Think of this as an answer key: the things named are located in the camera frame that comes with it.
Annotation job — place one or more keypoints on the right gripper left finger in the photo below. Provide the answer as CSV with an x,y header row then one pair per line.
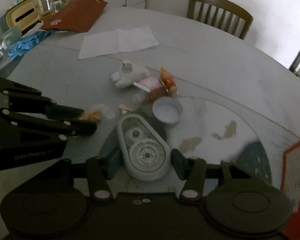
x,y
97,171

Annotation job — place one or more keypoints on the orange toy ornament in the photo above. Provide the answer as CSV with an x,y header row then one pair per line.
x,y
168,82

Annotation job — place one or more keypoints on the red paper bag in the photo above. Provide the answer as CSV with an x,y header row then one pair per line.
x,y
78,16

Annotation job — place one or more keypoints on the white paper sheet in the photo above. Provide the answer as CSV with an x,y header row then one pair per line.
x,y
117,41

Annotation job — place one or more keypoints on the red cardboard box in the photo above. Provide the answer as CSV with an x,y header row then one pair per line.
x,y
290,185

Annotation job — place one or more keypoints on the far wooden chair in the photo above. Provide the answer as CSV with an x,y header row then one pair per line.
x,y
221,14

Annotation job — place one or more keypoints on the yellow tissue box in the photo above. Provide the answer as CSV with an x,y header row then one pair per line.
x,y
24,14

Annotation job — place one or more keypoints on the pink small box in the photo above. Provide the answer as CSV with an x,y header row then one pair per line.
x,y
150,90

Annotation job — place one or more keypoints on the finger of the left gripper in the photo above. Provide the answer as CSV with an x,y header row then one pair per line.
x,y
72,128
50,107

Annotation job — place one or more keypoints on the blue rubber gloves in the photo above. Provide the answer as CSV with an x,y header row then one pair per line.
x,y
27,43

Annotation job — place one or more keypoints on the white plush toy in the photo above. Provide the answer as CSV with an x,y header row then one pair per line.
x,y
128,73

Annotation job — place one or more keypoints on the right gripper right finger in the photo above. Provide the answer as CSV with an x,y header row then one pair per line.
x,y
195,172

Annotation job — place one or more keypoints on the small round tin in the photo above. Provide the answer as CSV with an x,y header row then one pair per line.
x,y
167,110

